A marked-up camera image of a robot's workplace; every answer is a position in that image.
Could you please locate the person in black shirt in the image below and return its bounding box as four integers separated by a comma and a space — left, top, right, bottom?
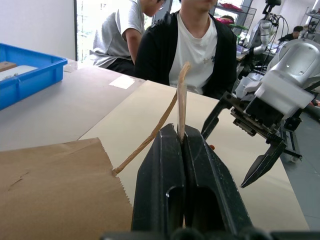
278, 25, 305, 43

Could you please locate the beige cardboard sheet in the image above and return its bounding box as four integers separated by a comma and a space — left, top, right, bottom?
78, 79, 311, 231

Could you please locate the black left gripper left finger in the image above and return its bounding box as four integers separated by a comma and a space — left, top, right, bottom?
131, 123, 187, 231

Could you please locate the brown paper bag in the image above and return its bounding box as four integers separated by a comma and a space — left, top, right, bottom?
0, 61, 192, 232

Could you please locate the white foam block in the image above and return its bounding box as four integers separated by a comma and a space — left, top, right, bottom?
0, 64, 39, 82

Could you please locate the small wooden block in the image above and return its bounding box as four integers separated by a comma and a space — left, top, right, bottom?
0, 61, 17, 73

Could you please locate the white paper label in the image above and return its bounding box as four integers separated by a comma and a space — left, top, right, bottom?
108, 74, 136, 89

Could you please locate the person in grey t-shirt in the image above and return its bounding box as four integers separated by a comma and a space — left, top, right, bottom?
89, 0, 166, 77

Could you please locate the white crumpled cloth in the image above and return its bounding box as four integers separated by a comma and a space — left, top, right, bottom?
234, 75, 264, 100

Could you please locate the person in black cardigan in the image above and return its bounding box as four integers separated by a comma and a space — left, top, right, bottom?
134, 0, 238, 100

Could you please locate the black wire rack shelf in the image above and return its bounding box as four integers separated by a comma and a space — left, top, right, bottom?
213, 0, 258, 41

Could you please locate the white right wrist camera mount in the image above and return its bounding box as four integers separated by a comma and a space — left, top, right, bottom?
254, 68, 315, 117

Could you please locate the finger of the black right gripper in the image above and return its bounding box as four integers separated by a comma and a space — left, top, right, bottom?
200, 94, 233, 141
240, 139, 288, 189

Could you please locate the blue plastic bin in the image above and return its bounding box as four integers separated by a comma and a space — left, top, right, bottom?
0, 42, 69, 111

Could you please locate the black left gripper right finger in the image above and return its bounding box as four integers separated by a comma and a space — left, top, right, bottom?
181, 125, 253, 230

